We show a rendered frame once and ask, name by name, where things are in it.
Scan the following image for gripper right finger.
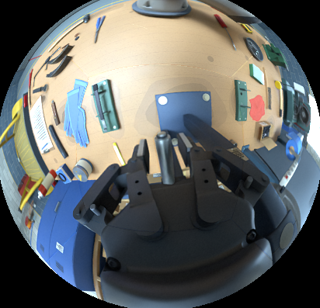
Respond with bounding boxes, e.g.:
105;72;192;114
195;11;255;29
178;132;270;223

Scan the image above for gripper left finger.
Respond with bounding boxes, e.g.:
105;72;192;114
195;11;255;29
72;138;151;229

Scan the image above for green tray with pegs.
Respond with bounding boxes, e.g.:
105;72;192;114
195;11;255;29
234;79;252;122

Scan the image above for black brake spoon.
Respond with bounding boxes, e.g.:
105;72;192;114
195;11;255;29
92;83;105;122

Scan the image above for green and white block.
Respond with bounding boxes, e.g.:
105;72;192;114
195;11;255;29
249;63;266;85

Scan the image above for yellow marker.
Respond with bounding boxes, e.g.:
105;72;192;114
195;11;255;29
112;141;127;167

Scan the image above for grey metal cylinder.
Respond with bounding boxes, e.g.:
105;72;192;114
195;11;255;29
154;131;175;185

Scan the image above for grey tin with yellow label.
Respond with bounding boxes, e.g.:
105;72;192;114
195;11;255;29
72;157;94;182

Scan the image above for blue box with round hole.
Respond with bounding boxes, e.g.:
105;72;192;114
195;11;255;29
57;163;75;184

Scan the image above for brown cardboard piece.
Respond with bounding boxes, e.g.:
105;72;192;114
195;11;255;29
260;137;278;151

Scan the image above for small cream and black box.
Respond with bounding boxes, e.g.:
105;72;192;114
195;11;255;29
257;120;273;140

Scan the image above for blue cabinet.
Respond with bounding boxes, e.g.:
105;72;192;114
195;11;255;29
36;178;105;292

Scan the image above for blue glove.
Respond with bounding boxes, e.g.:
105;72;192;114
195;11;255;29
63;102;90;147
66;78;89;116

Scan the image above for white power strip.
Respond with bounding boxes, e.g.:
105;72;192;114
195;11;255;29
279;158;301;188

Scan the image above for red and white spray can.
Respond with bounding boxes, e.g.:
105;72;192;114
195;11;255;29
37;168;58;199

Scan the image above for long black bar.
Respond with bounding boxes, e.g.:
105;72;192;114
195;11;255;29
48;124;69;159

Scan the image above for blue tape roll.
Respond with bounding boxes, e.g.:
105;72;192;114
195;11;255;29
285;133;304;161

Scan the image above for red box on yellow stand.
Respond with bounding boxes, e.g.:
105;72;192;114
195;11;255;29
17;174;43;209

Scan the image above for brown flat bar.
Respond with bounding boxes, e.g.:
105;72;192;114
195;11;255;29
50;99;61;126

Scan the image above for dark green machine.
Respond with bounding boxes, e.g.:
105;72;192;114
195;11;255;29
281;78;312;132

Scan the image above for clipboard with white paper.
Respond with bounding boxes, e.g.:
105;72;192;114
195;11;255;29
28;95;56;155

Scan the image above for dark round disc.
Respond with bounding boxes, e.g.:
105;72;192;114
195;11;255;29
244;36;264;62

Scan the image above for yellow utility knife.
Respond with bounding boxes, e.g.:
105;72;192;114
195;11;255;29
238;22;254;35

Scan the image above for dark grey round foot plate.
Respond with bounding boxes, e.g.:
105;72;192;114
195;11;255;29
131;0;193;17

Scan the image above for blue base plate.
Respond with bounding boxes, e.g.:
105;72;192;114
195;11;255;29
155;91;212;154

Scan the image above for green bracket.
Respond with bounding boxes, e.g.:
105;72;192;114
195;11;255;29
262;43;287;67

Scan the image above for red-handled screwdriver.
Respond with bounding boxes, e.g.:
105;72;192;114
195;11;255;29
214;13;237;51

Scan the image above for blue-handled pliers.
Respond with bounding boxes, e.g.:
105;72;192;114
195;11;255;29
93;15;106;44

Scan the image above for wooden-handled hammer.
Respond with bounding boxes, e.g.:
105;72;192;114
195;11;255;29
48;13;91;53

